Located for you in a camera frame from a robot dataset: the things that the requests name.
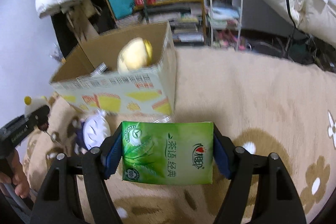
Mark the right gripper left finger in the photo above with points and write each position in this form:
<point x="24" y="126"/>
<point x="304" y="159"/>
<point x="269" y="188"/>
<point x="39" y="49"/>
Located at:
<point x="58" y="198"/>

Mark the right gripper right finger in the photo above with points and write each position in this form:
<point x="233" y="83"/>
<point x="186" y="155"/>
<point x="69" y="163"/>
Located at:
<point x="277" y="200"/>

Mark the green tissue pack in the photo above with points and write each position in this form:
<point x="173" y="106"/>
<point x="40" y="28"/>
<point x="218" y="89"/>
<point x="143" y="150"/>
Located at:
<point x="167" y="153"/>

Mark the yellow plush toy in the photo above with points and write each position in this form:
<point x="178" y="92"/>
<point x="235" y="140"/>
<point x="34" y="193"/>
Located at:
<point x="137" y="54"/>

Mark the person's left hand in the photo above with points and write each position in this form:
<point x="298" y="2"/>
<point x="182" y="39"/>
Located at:
<point x="19" y="179"/>

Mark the cardboard storage box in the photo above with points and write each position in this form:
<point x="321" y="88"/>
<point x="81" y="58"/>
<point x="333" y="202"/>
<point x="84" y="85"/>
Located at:
<point x="148" y="91"/>

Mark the beige trench coat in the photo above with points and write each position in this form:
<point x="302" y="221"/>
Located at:
<point x="78" y="21"/>

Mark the stack of books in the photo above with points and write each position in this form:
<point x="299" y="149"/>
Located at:
<point x="131" y="20"/>

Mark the pile of magazines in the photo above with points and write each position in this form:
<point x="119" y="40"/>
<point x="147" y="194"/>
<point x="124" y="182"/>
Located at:
<point x="185" y="26"/>

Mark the white rolling cart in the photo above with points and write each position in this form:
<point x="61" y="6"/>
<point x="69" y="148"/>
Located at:
<point x="224" y="20"/>

